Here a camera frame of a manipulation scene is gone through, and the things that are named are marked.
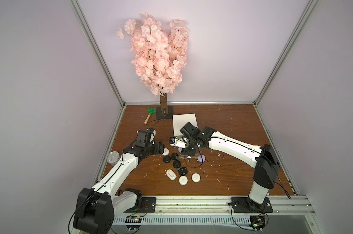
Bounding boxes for white round earphone case top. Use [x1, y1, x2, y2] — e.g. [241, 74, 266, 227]
[162, 148, 170, 156]

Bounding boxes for black earphone case upper left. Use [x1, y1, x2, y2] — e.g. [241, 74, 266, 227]
[163, 155, 171, 163]

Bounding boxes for circuit board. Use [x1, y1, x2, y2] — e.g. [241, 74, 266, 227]
[125, 215, 143, 233]
[249, 215, 267, 232]

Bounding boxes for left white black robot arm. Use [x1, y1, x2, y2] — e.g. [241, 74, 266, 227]
[69, 128, 165, 234]

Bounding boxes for white round earphone case right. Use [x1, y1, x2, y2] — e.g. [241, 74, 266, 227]
[191, 173, 201, 183]

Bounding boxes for white round earphone case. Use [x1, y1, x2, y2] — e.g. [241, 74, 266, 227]
[162, 148, 170, 156]
[191, 173, 201, 183]
[179, 175, 188, 186]

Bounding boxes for white oval earphone case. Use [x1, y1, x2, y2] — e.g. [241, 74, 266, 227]
[165, 169, 176, 180]

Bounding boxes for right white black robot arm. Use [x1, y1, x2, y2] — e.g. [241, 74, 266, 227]
[169, 122, 280, 206]

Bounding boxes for white three-drawer cabinet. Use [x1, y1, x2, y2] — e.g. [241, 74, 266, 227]
[173, 114, 198, 137]

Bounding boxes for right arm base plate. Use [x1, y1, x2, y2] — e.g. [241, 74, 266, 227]
[228, 197, 273, 213]

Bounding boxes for black earphone case lower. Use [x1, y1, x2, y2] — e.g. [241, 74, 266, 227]
[178, 167, 188, 176]

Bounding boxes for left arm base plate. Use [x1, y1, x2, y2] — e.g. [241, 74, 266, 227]
[125, 197, 157, 213]

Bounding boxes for pink blossom artificial tree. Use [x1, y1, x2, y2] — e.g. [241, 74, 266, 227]
[116, 12, 189, 102]

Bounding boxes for black earphone case middle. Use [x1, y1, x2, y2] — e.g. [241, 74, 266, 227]
[173, 160, 181, 169]

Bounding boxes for right circuit board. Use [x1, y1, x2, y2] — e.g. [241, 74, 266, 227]
[249, 215, 267, 232]

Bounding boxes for purple earphone case left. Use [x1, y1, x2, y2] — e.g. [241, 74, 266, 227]
[197, 155, 206, 163]

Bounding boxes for white round earphone case bottom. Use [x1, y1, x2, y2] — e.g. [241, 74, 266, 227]
[179, 175, 188, 186]

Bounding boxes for left circuit board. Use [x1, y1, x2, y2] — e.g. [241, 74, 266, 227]
[125, 215, 143, 233]

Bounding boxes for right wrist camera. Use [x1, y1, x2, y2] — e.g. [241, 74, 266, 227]
[169, 136, 187, 149]

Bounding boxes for clear drawer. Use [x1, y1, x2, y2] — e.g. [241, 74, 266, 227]
[176, 136, 201, 159]

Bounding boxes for green toy rake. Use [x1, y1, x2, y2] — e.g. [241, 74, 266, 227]
[144, 106, 157, 124]

